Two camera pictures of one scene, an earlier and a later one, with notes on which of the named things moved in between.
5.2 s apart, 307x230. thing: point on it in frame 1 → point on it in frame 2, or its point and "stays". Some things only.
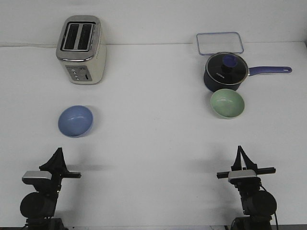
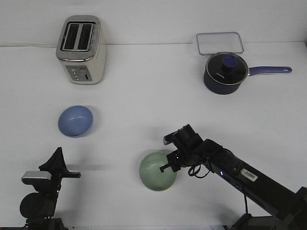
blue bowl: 76,121 stays
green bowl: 227,103 → 150,172
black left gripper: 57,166 stays
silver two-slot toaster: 79,46 stays
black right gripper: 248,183 → 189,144
